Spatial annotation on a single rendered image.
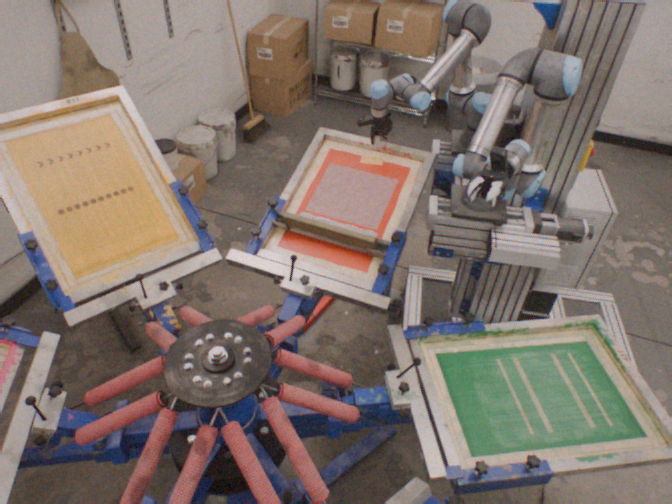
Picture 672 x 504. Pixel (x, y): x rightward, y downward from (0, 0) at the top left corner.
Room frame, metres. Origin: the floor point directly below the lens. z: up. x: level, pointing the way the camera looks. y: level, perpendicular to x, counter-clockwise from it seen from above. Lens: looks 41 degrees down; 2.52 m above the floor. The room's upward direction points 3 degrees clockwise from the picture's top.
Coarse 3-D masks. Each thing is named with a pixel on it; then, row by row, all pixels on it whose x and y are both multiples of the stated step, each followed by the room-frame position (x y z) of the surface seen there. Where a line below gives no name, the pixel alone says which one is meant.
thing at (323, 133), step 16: (320, 128) 2.29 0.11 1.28; (320, 144) 2.21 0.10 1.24; (352, 144) 2.21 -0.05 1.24; (368, 144) 2.18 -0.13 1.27; (384, 144) 2.17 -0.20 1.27; (304, 160) 2.09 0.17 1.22; (416, 160) 2.10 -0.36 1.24; (432, 160) 2.06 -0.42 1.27; (288, 192) 1.90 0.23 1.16; (416, 192) 1.88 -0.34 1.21; (400, 224) 1.71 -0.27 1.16; (272, 256) 1.57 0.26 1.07; (320, 272) 1.49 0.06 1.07; (336, 272) 1.49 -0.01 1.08; (368, 288) 1.41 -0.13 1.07
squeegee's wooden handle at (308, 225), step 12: (288, 216) 1.70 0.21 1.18; (300, 216) 1.70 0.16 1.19; (300, 228) 1.69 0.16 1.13; (312, 228) 1.66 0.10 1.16; (324, 228) 1.64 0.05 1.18; (336, 228) 1.63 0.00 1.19; (336, 240) 1.63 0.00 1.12; (348, 240) 1.61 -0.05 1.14; (360, 240) 1.58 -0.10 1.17; (372, 240) 1.57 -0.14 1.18
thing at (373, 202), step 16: (368, 176) 2.02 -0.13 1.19; (384, 176) 2.01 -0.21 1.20; (400, 176) 2.01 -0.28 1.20; (368, 192) 1.92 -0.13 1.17; (384, 192) 1.92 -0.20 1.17; (352, 208) 1.84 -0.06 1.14; (368, 208) 1.84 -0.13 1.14; (384, 208) 1.83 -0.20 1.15; (352, 224) 1.75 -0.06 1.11; (368, 224) 1.75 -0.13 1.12; (384, 224) 1.75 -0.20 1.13; (336, 256) 1.59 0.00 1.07; (352, 256) 1.59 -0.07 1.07; (368, 256) 1.59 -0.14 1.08
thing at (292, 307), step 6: (294, 294) 1.35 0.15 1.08; (288, 300) 1.33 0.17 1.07; (294, 300) 1.33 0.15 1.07; (300, 300) 1.33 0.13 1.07; (288, 306) 1.30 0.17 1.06; (294, 306) 1.30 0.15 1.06; (300, 306) 1.31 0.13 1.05; (282, 312) 1.28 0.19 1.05; (288, 312) 1.28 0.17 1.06; (294, 312) 1.28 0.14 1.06; (300, 312) 1.31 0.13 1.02; (282, 318) 1.26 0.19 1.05; (288, 318) 1.25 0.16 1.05
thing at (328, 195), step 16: (336, 160) 2.12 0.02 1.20; (352, 160) 2.12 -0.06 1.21; (320, 176) 2.03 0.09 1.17; (336, 176) 2.02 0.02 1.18; (352, 176) 2.02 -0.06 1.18; (320, 192) 1.93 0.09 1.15; (336, 192) 1.93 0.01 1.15; (352, 192) 1.93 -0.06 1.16; (304, 208) 1.84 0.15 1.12; (320, 208) 1.84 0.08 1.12; (336, 208) 1.84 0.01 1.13; (288, 240) 1.68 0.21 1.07; (304, 240) 1.67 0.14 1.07; (320, 240) 1.67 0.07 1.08; (320, 256) 1.59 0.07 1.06
